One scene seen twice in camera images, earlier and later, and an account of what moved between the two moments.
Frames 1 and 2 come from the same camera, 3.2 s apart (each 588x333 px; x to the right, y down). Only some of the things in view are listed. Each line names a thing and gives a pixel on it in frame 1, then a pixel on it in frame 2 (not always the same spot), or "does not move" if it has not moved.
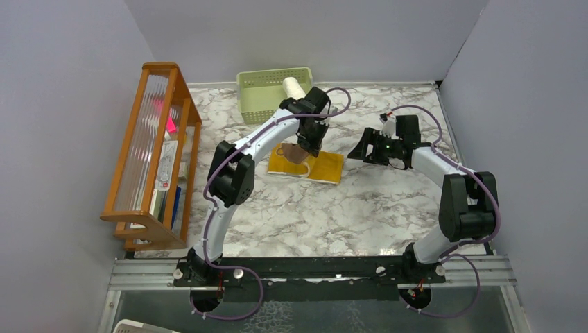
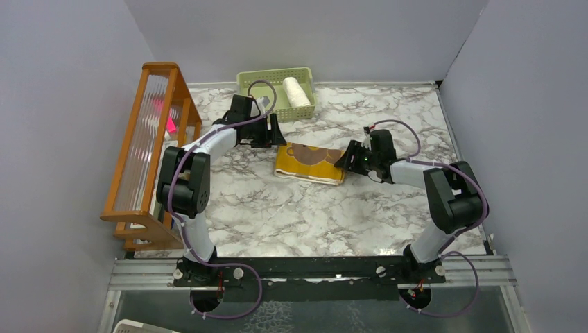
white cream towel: (292, 88) does not move
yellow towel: (292, 159) does not move
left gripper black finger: (310, 139) to (277, 137)
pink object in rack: (170, 125) does not move
